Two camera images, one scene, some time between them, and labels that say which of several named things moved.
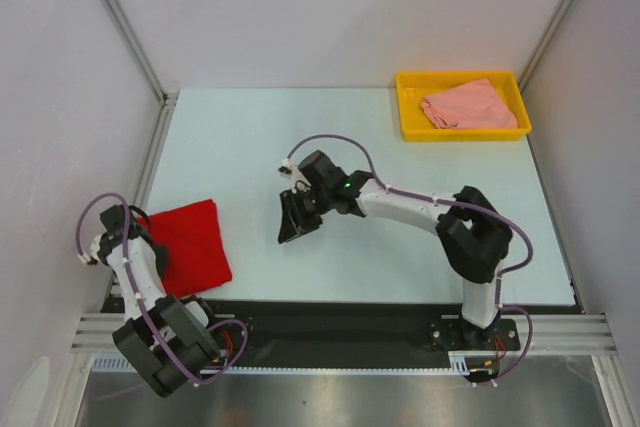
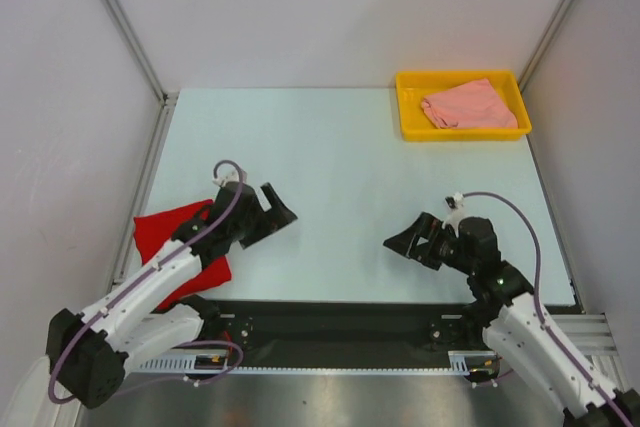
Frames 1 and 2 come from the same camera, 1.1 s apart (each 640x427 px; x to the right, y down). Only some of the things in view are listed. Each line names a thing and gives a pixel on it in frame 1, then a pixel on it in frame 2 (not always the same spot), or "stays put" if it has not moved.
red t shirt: [197, 254] stays put
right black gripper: [293, 218] -> [427, 226]
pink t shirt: [478, 105] stays put
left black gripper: [161, 255] -> [277, 217]
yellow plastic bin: [415, 126] stays put
